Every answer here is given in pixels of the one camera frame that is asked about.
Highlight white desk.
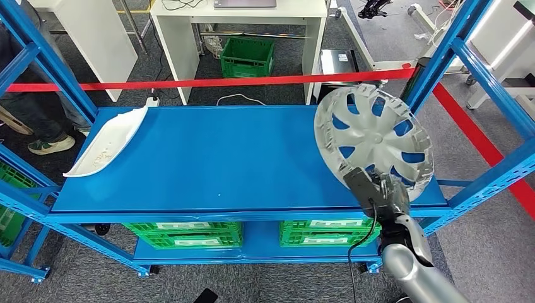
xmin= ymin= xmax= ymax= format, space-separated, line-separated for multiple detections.
xmin=150 ymin=0 xmax=328 ymax=106
xmin=26 ymin=0 xmax=139 ymax=102

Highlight white bench frame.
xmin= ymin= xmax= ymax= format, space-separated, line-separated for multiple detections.
xmin=466 ymin=0 xmax=535 ymax=122

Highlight blue metal shelf rack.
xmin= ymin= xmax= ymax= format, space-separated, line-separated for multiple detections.
xmin=0 ymin=144 xmax=61 ymax=285
xmin=0 ymin=0 xmax=535 ymax=279

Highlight person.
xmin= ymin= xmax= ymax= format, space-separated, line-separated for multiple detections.
xmin=0 ymin=0 xmax=92 ymax=157

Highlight black camera cable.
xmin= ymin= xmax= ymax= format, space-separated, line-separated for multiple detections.
xmin=348 ymin=199 xmax=379 ymax=303

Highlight grey laptop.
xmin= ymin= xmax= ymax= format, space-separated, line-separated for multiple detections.
xmin=213 ymin=0 xmax=278 ymax=9

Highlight white floor cable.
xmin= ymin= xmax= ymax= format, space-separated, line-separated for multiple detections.
xmin=216 ymin=93 xmax=267 ymax=107

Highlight white wheeled frame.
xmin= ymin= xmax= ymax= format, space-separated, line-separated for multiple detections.
xmin=334 ymin=4 xmax=419 ymax=72

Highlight red barrier belt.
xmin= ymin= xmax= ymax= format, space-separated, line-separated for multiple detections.
xmin=432 ymin=82 xmax=535 ymax=220
xmin=6 ymin=68 xmax=416 ymax=93

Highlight black tripod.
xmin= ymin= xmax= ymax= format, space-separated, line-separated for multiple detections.
xmin=357 ymin=0 xmax=394 ymax=20

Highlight metal stand legs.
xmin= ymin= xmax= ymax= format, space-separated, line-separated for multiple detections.
xmin=119 ymin=0 xmax=152 ymax=55

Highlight white cable bundle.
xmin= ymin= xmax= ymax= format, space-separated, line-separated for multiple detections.
xmin=203 ymin=25 xmax=225 ymax=59

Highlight white plastic trim part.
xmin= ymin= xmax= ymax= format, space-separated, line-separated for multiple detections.
xmin=62 ymin=105 xmax=149 ymax=179

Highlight silver wheel hubcap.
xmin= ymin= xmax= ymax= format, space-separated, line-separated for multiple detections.
xmin=313 ymin=83 xmax=435 ymax=203

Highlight dark stanchion post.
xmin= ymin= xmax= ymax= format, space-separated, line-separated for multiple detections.
xmin=403 ymin=56 xmax=432 ymax=105

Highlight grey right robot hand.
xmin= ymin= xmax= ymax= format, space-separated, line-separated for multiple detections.
xmin=373 ymin=171 xmax=413 ymax=223

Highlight brown wooden board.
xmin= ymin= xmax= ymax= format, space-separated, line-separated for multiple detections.
xmin=0 ymin=105 xmax=34 ymax=136

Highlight black box with silver lid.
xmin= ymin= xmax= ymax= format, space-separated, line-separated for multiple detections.
xmin=313 ymin=49 xmax=361 ymax=104

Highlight black desk cables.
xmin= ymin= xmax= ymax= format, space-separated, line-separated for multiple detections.
xmin=160 ymin=0 xmax=206 ymax=12

